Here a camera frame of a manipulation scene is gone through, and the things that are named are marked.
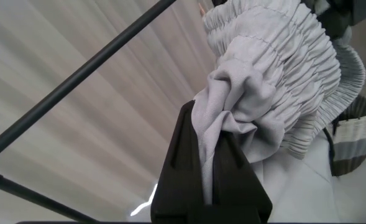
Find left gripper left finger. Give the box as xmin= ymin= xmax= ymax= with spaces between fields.
xmin=150 ymin=100 xmax=206 ymax=223

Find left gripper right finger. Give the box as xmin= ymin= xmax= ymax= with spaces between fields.
xmin=212 ymin=130 xmax=273 ymax=223

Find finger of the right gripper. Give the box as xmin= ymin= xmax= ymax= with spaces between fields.
xmin=303 ymin=0 xmax=366 ymax=40

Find pale grey shorts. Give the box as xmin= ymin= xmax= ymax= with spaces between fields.
xmin=191 ymin=0 xmax=366 ymax=223

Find white laundry basket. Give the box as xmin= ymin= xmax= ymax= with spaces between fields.
xmin=324 ymin=70 xmax=366 ymax=177

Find black clothes rack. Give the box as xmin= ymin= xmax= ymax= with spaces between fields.
xmin=0 ymin=0 xmax=178 ymax=224

